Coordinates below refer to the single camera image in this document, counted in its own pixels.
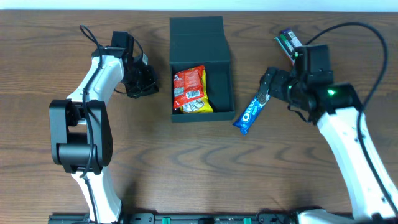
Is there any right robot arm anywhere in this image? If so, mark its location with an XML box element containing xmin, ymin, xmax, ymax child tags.
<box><xmin>259</xmin><ymin>45</ymin><xmax>397</xmax><ymax>223</ymax></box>

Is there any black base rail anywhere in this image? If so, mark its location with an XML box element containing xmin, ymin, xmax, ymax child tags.
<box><xmin>48</xmin><ymin>212</ymin><xmax>299</xmax><ymax>224</ymax></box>

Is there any yellow Hacks candy bag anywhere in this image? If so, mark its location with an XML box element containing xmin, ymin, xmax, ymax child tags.
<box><xmin>180</xmin><ymin>69</ymin><xmax>213</xmax><ymax>113</ymax></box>

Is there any dark blue chocolate bar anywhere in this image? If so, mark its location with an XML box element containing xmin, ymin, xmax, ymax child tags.
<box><xmin>280</xmin><ymin>28</ymin><xmax>302</xmax><ymax>48</ymax></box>

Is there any green chocolate bar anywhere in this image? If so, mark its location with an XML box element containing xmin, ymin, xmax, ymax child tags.
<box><xmin>274</xmin><ymin>34</ymin><xmax>295</xmax><ymax>65</ymax></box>

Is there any dark green box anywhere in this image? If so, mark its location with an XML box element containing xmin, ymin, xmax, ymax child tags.
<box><xmin>169</xmin><ymin>16</ymin><xmax>235</xmax><ymax>123</ymax></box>

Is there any right black cable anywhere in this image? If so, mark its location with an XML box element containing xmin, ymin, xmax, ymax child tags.
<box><xmin>304</xmin><ymin>21</ymin><xmax>398</xmax><ymax>215</ymax></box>

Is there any red snack packet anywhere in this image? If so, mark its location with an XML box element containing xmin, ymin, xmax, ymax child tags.
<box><xmin>173</xmin><ymin>65</ymin><xmax>205</xmax><ymax>110</ymax></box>

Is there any black cable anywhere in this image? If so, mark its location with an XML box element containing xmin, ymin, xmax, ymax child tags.
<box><xmin>78</xmin><ymin>24</ymin><xmax>147</xmax><ymax>224</ymax></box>
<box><xmin>304</xmin><ymin>21</ymin><xmax>398</xmax><ymax>215</ymax></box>

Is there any left black cable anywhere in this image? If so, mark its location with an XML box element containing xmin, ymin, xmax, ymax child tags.
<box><xmin>78</xmin><ymin>24</ymin><xmax>147</xmax><ymax>224</ymax></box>

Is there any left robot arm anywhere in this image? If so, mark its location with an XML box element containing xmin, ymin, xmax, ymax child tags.
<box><xmin>49</xmin><ymin>25</ymin><xmax>159</xmax><ymax>223</ymax></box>

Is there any blue Oreo cookie pack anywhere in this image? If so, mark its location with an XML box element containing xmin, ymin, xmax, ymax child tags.
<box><xmin>233</xmin><ymin>91</ymin><xmax>271</xmax><ymax>135</ymax></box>

